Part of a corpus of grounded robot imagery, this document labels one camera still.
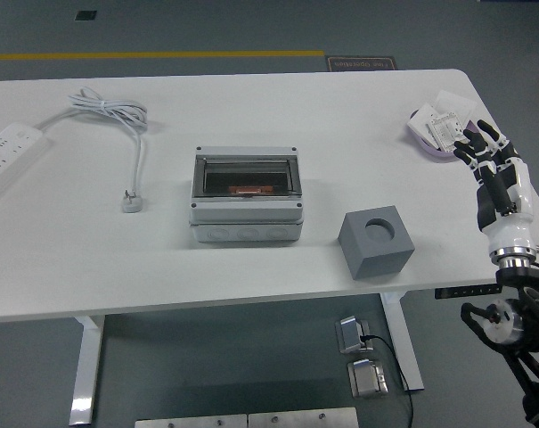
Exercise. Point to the purple plastic tray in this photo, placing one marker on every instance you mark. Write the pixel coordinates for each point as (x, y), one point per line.
(431, 151)

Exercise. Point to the white table leg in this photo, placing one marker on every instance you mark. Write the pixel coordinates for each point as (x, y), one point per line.
(405, 348)
(84, 379)

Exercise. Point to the black floor hatch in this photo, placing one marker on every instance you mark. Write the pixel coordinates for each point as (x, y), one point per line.
(85, 15)

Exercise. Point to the grey metal plate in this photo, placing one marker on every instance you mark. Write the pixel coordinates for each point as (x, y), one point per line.
(300, 419)
(189, 422)

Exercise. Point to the grey plastic box base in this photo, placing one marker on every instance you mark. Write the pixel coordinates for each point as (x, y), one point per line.
(251, 232)

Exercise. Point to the orange cylindrical battery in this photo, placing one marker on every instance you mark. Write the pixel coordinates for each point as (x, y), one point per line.
(251, 191)

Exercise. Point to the white power plug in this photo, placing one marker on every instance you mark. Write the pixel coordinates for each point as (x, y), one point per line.
(133, 205)

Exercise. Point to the black table control panel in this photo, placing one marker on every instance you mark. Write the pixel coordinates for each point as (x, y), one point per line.
(469, 291)

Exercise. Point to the printed socket package card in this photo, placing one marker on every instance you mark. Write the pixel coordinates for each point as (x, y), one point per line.
(445, 129)

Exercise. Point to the transparent hinged box lid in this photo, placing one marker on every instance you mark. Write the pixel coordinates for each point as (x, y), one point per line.
(247, 171)

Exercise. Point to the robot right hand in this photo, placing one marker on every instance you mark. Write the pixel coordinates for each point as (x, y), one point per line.
(509, 232)

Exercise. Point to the metal floor socket box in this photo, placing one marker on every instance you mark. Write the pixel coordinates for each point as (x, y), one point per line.
(367, 379)
(351, 334)

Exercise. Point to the dark floor sign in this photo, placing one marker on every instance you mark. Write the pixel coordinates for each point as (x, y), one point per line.
(360, 64)

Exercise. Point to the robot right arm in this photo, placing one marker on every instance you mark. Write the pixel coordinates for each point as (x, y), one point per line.
(523, 278)

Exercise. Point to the grey box cover frame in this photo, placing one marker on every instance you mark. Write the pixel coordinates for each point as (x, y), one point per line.
(247, 211)

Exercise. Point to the white square switch plate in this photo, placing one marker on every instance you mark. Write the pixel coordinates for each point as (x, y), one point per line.
(420, 122)

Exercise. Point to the clear plastic bag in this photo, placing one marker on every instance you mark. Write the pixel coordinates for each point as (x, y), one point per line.
(456, 101)

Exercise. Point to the white power strip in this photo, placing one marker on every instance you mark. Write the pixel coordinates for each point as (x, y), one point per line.
(6, 151)

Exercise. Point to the grey cube holder block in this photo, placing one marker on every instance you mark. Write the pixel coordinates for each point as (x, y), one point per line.
(376, 263)

